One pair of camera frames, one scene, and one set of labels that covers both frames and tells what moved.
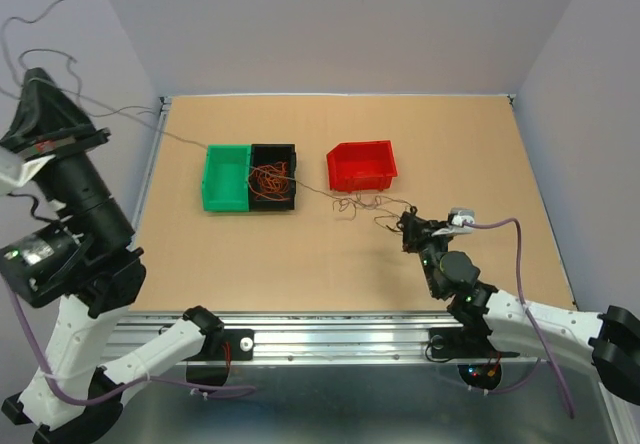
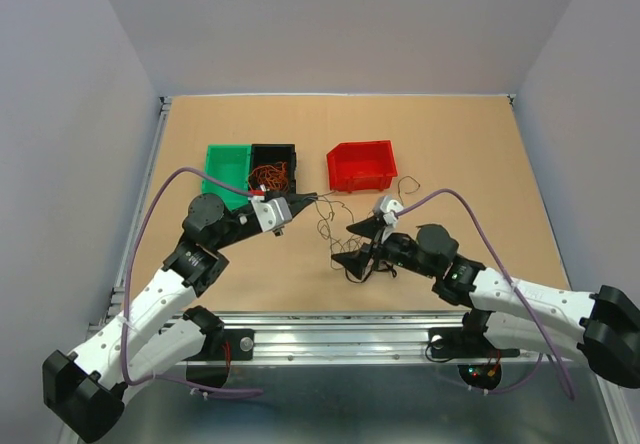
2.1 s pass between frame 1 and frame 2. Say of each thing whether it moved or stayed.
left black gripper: moved
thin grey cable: moved
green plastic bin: stayed
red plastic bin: stayed
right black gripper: moved
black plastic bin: stayed
